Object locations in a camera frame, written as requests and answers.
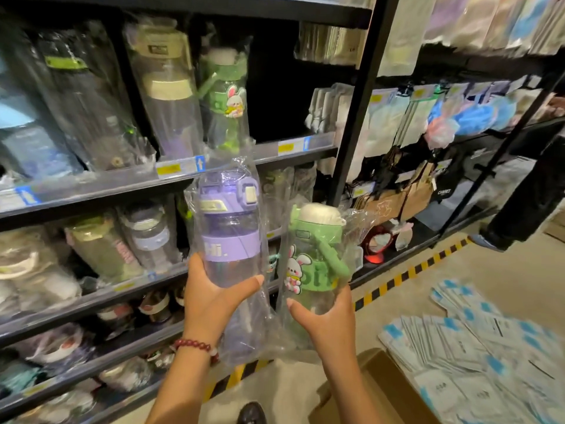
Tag person's left hand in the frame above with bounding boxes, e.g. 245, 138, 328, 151
183, 253, 265, 349

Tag person's right hand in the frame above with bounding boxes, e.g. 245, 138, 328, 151
285, 284, 358, 363

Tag brown cardboard box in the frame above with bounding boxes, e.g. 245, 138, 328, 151
308, 347, 442, 424

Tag purple Hi bottle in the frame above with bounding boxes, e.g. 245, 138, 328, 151
183, 138, 292, 367

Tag green strap bottle white cap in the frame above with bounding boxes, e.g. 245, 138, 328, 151
273, 200, 376, 349

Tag blue bottle cream lid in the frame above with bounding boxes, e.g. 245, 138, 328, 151
117, 200, 182, 274

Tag green lid bottle pink handle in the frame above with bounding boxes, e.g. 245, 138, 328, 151
65, 214, 147, 283

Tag purple strap bottle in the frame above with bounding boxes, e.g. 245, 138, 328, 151
260, 167, 297, 234

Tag black metal store shelving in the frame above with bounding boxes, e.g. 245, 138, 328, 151
0, 0, 565, 424

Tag green rabbit bottle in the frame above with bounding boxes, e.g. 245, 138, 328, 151
196, 35, 252, 155

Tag clear bottle green ring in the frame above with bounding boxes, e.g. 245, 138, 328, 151
35, 21, 158, 173

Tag blue bottle with straw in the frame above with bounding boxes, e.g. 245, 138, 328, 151
0, 52, 85, 181

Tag person's black left shoe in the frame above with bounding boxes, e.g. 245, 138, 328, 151
237, 401, 268, 424

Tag red round mirror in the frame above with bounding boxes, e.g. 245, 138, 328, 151
363, 227, 396, 264

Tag white oval mirror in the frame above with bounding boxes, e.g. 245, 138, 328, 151
394, 220, 414, 252

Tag pile of white blue sheets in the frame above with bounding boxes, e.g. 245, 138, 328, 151
377, 277, 565, 424

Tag brown tote bag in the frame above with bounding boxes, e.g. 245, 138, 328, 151
399, 161, 438, 221
353, 189, 409, 228

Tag black hanging bags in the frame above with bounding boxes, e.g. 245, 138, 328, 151
375, 143, 468, 206

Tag grey flat pack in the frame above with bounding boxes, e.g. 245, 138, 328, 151
417, 154, 537, 233

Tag row of hanging pastel pouches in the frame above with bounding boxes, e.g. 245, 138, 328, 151
366, 81, 442, 157

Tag white hanging cloth packs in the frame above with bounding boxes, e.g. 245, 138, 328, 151
304, 81, 371, 184

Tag blue pink fluffy sponges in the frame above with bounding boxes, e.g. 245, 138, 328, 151
423, 90, 517, 151

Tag rows of shiny tan packs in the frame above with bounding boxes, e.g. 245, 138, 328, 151
294, 21, 367, 67

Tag row of large pale pouches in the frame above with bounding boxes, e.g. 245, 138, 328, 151
379, 0, 565, 78

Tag red bead bracelet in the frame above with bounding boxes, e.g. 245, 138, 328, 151
171, 339, 220, 366

